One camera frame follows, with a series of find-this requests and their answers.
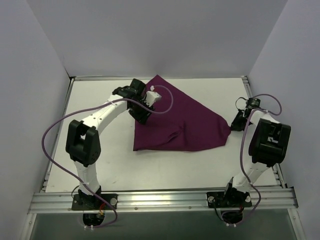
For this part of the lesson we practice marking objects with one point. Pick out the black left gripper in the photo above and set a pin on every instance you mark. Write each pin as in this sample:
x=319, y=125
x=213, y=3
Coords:
x=141, y=115

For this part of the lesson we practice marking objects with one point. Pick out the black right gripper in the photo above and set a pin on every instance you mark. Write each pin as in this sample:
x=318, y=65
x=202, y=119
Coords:
x=238, y=122

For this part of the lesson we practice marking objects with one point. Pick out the purple surgical cloth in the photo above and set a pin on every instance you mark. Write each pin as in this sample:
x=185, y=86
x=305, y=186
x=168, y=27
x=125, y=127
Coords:
x=180, y=123

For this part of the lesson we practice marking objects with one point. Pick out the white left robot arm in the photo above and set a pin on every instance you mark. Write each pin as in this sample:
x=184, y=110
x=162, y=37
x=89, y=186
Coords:
x=83, y=137

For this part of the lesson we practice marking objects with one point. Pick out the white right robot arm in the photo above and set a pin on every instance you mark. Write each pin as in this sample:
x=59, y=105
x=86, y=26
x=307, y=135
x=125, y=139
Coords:
x=264, y=144

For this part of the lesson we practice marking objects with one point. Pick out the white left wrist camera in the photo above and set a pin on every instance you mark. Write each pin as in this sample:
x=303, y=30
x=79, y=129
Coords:
x=151, y=96

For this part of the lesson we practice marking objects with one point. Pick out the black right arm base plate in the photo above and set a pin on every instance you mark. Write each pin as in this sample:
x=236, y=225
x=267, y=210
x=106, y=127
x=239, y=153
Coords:
x=217, y=198

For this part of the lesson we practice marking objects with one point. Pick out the aluminium front rail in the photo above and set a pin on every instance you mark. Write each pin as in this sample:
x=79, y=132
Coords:
x=160, y=201

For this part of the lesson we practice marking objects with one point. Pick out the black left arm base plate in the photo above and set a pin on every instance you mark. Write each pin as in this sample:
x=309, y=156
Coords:
x=83, y=202

